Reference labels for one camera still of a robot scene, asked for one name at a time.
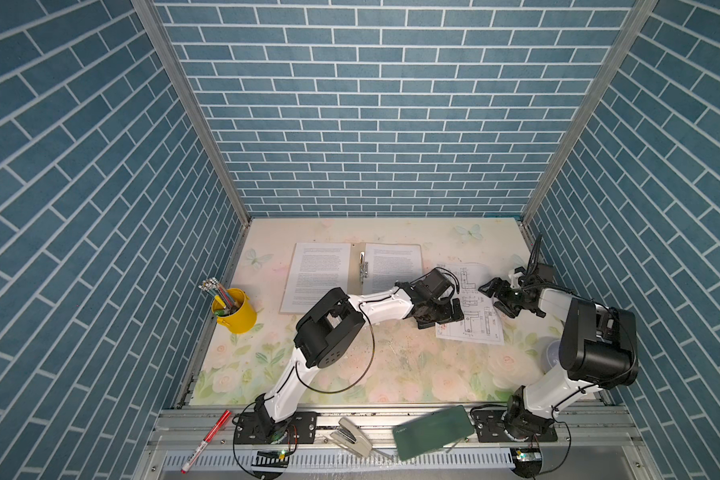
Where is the diagram paper sheet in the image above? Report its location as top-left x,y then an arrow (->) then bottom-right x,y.
435,263 -> 504,345

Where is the beige cardboard folder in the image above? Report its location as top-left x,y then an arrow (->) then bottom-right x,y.
278,242 -> 424,314

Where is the printed text paper sheet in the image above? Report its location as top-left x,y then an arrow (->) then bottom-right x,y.
280,242 -> 351,314

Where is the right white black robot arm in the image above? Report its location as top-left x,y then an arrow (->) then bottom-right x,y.
479,264 -> 638,440

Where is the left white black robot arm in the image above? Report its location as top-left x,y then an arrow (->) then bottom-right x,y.
254,267 -> 464,436

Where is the lilac ceramic cup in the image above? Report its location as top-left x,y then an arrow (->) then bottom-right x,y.
540,339 -> 560,373

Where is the grey stapler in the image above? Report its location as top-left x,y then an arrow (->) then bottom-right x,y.
330,417 -> 373,458

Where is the yellow pen cup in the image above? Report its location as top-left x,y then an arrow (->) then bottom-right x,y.
214,288 -> 257,334

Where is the coloured pens bundle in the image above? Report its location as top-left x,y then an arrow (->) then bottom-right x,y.
199,277 -> 240,316

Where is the red marker pen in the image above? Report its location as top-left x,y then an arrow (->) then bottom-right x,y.
180,410 -> 231,474

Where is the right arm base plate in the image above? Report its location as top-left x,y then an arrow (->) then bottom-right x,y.
470,408 -> 558,443

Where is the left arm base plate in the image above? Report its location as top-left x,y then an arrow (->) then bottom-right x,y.
233,411 -> 317,445

